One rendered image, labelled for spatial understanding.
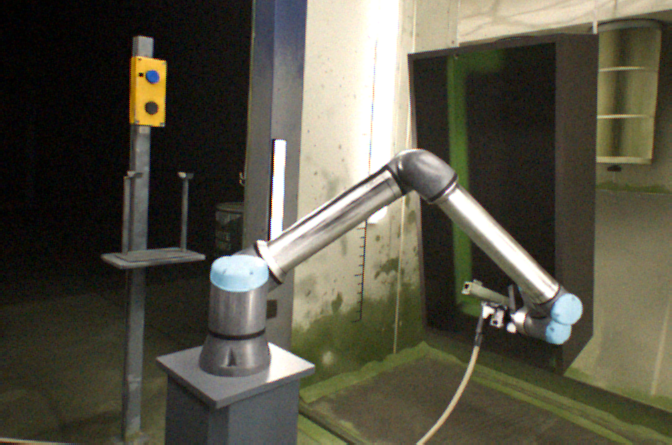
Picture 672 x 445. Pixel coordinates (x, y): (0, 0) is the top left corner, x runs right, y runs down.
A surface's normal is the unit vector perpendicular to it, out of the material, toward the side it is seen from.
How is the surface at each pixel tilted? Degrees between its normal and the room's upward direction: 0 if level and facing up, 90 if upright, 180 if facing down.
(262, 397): 90
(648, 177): 90
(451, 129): 90
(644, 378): 57
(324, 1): 90
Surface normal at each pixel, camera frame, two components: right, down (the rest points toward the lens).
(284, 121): 0.70, 0.07
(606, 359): -0.57, -0.54
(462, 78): -0.68, 0.21
